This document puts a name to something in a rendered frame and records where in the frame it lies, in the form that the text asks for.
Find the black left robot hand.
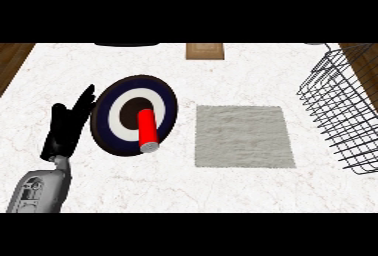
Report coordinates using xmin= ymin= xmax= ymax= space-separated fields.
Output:
xmin=40 ymin=84 xmax=99 ymax=163

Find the grey placemat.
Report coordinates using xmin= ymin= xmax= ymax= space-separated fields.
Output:
xmin=193 ymin=104 xmax=298 ymax=169

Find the blue and white round plate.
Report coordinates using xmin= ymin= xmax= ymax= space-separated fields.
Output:
xmin=90 ymin=74 xmax=179 ymax=157

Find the red can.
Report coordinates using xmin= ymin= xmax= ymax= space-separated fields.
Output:
xmin=136 ymin=108 xmax=161 ymax=154

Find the brown wooden box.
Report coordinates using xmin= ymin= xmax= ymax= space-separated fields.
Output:
xmin=185 ymin=42 xmax=226 ymax=61

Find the black wire basket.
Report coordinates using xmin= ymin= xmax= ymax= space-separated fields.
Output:
xmin=295 ymin=42 xmax=378 ymax=175

